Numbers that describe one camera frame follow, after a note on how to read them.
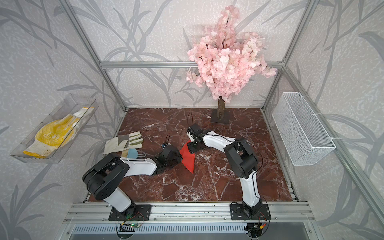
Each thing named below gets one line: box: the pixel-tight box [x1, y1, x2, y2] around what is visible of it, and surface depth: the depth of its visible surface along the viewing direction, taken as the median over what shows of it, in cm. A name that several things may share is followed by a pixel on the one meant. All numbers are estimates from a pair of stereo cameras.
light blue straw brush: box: [121, 148, 147, 159], surface depth 98 cm
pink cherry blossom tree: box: [185, 5, 278, 125], surface depth 75 cm
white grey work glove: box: [102, 131, 144, 154], surface depth 101 cm
